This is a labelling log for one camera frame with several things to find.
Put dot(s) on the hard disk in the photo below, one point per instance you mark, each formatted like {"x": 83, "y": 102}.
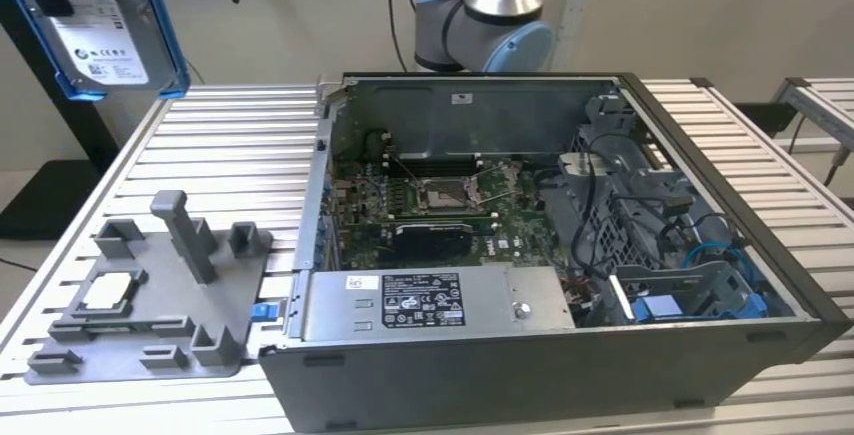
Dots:
{"x": 100, "y": 35}

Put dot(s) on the grey metal disk bay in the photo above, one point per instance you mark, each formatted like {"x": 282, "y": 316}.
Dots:
{"x": 667, "y": 277}

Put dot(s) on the black stand with base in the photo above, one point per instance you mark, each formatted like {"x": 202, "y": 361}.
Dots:
{"x": 67, "y": 110}

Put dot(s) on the silver CPU chip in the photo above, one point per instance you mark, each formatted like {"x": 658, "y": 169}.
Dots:
{"x": 110, "y": 293}

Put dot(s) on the grey plastic parts rack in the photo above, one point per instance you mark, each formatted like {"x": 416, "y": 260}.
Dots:
{"x": 167, "y": 305}

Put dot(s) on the white case label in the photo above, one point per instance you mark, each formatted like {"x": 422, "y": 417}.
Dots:
{"x": 462, "y": 98}

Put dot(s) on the black RAM slot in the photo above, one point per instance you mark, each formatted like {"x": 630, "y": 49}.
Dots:
{"x": 434, "y": 162}
{"x": 434, "y": 212}

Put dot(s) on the blue case latch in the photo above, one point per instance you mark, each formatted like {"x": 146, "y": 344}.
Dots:
{"x": 262, "y": 311}

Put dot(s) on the CPU socket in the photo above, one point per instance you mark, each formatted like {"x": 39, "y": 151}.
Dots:
{"x": 443, "y": 196}

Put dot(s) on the black graphics card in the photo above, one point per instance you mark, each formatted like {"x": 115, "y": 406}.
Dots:
{"x": 430, "y": 241}

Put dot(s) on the silver power supply unit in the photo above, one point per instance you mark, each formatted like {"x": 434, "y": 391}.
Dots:
{"x": 334, "y": 315}

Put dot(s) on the green motherboard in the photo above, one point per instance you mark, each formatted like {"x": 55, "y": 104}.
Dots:
{"x": 521, "y": 227}

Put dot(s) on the black open PC case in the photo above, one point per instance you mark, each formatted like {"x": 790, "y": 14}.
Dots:
{"x": 501, "y": 385}

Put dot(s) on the black box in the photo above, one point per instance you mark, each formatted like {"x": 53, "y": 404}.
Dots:
{"x": 767, "y": 117}

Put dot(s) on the blue plastic bay latch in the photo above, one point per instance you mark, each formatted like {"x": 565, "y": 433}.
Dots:
{"x": 657, "y": 308}

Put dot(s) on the metal slat side table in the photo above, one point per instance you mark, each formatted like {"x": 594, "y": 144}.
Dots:
{"x": 827, "y": 100}

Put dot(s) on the silver metal bracket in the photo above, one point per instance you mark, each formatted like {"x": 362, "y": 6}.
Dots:
{"x": 574, "y": 164}

